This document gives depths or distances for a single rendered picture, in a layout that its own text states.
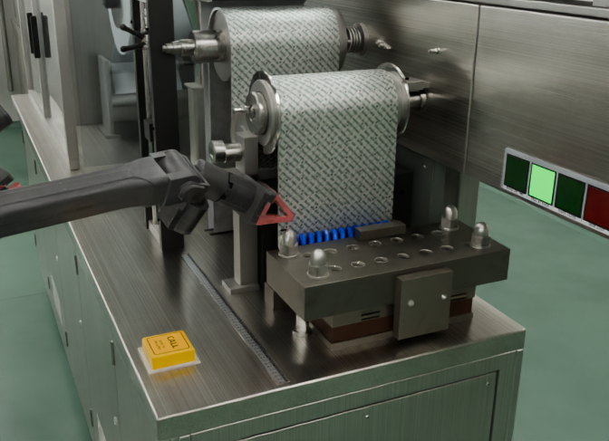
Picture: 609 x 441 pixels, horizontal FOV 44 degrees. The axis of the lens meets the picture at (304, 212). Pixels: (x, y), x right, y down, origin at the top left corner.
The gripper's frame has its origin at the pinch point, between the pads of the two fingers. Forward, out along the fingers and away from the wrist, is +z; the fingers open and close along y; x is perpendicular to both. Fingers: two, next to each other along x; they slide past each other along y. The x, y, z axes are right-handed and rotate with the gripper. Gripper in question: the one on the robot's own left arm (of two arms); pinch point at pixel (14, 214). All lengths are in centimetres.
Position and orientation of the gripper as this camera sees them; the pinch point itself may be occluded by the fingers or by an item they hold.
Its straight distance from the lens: 150.9
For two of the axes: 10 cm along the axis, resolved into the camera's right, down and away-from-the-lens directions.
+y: -6.7, -2.6, 6.9
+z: 3.5, 7.1, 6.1
